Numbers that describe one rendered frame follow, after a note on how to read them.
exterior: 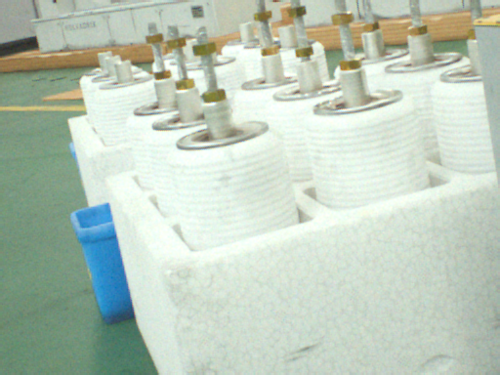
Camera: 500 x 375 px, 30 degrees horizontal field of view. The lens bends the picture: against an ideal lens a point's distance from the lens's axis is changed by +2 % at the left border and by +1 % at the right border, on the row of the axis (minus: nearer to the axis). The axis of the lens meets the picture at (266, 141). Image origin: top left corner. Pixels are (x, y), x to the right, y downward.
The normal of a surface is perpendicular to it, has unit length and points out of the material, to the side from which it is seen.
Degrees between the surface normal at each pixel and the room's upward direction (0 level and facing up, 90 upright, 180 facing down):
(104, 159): 90
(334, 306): 90
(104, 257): 92
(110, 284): 92
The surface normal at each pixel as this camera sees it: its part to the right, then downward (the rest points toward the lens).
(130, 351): -0.19, -0.96
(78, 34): -0.73, 0.27
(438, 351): 0.28, 0.14
